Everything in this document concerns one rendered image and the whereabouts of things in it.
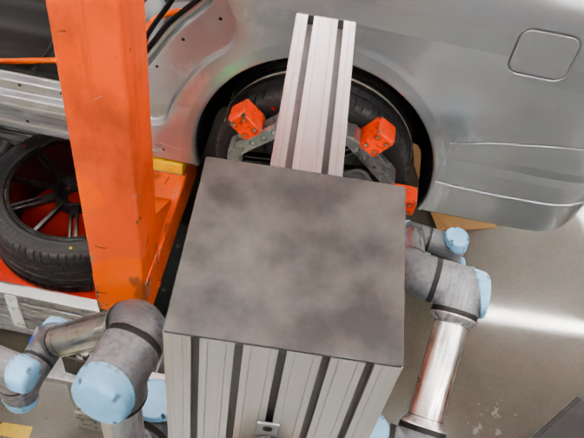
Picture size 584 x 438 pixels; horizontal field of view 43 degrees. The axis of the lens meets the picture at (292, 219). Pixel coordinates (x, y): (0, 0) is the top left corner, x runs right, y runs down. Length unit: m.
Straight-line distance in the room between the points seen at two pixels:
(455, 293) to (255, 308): 1.13
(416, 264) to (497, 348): 1.49
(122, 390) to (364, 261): 0.67
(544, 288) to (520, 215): 0.98
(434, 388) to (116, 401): 0.80
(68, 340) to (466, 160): 1.37
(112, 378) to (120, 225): 0.81
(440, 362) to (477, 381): 1.35
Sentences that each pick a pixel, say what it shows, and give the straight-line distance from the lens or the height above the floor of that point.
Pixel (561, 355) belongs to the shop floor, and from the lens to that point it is 3.43.
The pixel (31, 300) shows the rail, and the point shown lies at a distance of 2.81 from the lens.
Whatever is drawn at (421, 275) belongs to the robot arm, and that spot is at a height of 1.22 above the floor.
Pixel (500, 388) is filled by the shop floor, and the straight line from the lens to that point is 3.24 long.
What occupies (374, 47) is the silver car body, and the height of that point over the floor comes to 1.39.
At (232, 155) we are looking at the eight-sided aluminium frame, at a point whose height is 0.94.
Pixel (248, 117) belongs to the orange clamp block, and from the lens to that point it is 2.30.
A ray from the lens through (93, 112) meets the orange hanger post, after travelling 1.83.
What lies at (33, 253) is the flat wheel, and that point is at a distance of 2.77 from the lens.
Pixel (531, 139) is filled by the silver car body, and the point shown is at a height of 1.16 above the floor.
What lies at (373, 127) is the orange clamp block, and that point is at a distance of 2.29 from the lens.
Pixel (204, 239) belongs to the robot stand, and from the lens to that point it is 0.84.
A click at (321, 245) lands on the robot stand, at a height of 2.03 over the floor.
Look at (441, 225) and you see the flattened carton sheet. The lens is 3.60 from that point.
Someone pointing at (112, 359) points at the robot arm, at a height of 1.46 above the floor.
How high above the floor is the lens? 2.70
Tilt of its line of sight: 51 degrees down
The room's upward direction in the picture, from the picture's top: 10 degrees clockwise
